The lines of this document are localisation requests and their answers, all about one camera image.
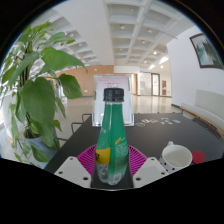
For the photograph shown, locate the round ceiling lights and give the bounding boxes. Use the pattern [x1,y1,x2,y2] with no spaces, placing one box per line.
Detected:
[66,23,169,72]

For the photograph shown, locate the dark framed glass door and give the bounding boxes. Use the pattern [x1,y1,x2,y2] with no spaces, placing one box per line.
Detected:
[150,73,161,97]

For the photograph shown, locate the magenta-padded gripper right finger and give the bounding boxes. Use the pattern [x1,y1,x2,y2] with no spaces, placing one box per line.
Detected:
[127,144,170,190]

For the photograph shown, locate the clear acrylic sign stand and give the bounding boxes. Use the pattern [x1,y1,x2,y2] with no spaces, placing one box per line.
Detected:
[91,74,135,128]

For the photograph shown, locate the green plastic drink bottle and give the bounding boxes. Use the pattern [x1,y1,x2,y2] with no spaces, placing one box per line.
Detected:
[94,87,131,186]

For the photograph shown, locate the flat round red coaster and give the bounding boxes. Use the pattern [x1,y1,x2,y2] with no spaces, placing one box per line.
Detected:
[191,150,206,165]

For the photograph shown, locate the dark framed landscape painting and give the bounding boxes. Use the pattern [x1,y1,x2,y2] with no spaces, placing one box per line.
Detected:
[189,32,224,70]

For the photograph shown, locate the long white bench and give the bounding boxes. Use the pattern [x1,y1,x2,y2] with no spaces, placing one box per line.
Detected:
[179,89,224,139]

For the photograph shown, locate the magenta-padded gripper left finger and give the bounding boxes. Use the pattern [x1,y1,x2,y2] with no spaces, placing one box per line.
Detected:
[54,144,98,190]

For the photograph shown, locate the green leafy potted plant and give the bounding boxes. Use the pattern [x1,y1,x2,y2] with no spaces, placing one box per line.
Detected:
[0,20,88,164]

